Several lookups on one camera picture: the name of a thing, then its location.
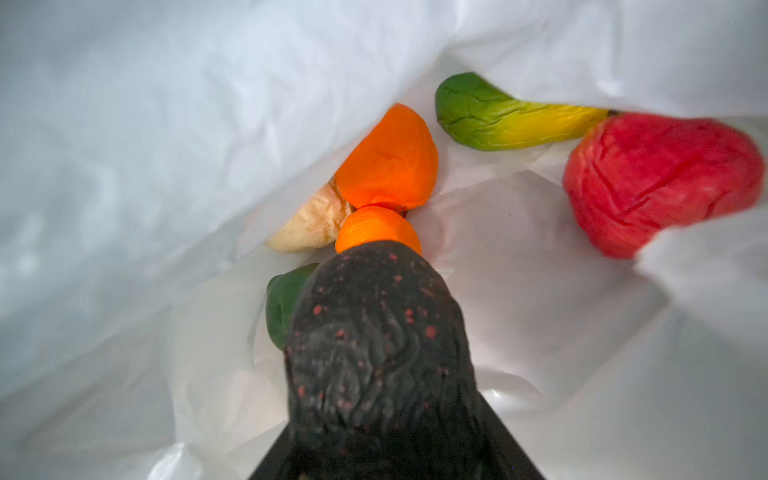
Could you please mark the orange fruit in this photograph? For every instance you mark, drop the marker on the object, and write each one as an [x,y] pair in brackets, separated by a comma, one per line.
[375,223]
[395,165]

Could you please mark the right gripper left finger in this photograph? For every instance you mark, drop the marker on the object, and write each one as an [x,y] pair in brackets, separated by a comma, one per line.
[278,463]

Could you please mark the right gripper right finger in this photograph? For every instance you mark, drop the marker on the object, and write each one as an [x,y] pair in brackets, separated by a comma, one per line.
[504,458]

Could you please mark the orange fruit upper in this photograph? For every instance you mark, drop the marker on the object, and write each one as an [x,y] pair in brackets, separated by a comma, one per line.
[395,165]

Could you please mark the beige garlic piece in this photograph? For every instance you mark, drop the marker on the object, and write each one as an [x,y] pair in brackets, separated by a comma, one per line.
[316,225]

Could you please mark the orange fruit lower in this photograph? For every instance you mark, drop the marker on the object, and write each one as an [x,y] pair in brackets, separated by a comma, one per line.
[375,223]

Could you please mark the white plastic bag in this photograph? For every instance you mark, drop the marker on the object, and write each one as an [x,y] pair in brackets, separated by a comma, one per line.
[149,148]

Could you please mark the dark green cucumber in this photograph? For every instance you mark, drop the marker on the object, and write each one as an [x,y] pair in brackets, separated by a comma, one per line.
[283,292]

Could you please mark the green yellow mango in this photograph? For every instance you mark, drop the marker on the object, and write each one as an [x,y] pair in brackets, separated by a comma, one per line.
[476,114]

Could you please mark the dark avocado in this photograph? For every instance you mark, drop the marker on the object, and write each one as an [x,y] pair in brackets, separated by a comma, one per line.
[379,372]

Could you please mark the red apple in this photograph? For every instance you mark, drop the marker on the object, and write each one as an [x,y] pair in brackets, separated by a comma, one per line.
[634,175]

